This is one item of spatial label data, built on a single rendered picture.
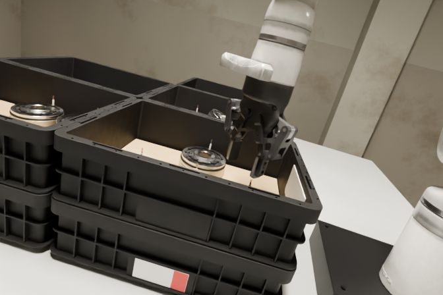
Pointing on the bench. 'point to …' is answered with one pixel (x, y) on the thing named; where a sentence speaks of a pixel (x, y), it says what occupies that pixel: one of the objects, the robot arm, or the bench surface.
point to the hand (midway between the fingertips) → (244, 160)
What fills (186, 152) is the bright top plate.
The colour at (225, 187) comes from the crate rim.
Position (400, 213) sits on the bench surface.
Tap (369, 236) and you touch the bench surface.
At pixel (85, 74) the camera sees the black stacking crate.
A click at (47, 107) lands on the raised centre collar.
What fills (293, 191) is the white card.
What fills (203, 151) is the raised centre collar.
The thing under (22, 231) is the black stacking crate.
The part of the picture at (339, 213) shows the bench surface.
